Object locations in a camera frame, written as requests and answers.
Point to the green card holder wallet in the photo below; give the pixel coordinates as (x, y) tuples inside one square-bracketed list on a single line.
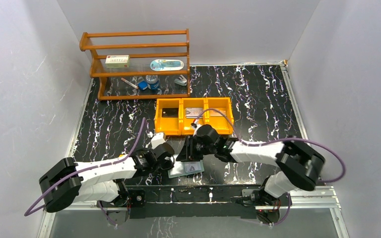
[(185, 168)]

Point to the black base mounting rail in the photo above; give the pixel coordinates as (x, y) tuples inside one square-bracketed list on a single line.
[(247, 201)]

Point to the blue blister pack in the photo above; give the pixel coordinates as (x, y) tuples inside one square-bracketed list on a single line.
[(167, 65)]

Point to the orange wooden shelf rack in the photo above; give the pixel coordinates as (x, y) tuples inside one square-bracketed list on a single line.
[(143, 47)]

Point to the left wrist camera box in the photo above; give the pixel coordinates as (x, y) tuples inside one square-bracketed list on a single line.
[(157, 139)]

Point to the white marker pen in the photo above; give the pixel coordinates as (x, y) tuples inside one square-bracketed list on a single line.
[(129, 83)]

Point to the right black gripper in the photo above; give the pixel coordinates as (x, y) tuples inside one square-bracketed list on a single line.
[(185, 150)]

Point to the white red box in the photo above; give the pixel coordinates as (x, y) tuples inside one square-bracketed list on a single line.
[(117, 61)]

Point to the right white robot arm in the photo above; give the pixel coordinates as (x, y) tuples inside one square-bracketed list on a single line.
[(300, 165)]

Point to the black VIP card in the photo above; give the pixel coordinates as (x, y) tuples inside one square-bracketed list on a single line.
[(170, 112)]

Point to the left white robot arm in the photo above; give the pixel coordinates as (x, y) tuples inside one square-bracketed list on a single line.
[(69, 181)]

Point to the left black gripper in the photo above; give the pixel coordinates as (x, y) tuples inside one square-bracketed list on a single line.
[(168, 160)]

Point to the bronze card in bin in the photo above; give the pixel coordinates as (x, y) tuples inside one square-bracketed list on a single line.
[(219, 112)]

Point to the blue white jar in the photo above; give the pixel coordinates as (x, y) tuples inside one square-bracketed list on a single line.
[(152, 82)]

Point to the yellow three-compartment bin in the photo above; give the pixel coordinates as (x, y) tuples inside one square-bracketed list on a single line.
[(182, 126)]

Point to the small blue block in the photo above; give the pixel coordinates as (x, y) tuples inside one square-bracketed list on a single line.
[(142, 85)]

